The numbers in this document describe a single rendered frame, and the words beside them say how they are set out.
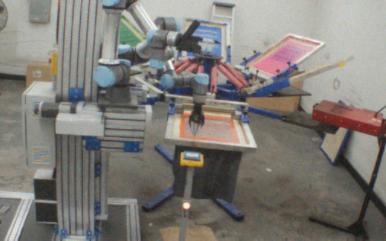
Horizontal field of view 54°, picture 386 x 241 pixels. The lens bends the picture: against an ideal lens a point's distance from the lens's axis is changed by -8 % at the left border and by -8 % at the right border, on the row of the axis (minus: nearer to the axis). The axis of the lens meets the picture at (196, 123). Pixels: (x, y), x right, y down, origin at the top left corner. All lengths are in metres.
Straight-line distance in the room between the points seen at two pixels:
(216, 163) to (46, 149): 1.11
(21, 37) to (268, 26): 4.49
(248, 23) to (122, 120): 5.15
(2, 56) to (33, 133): 5.55
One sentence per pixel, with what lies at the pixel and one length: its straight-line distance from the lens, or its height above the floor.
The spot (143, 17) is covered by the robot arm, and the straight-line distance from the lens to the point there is 2.15.
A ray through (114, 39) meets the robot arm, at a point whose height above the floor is 1.62.
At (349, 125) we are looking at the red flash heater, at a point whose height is 1.05.
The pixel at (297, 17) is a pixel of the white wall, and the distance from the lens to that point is 7.36.
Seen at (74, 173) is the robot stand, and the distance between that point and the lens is 2.65.
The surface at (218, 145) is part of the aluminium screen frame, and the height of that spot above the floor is 0.98.
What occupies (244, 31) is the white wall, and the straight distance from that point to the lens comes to 7.19.
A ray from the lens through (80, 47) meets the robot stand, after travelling 2.40.
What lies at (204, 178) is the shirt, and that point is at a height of 0.69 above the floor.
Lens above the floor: 1.90
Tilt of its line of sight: 18 degrees down
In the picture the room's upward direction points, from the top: 7 degrees clockwise
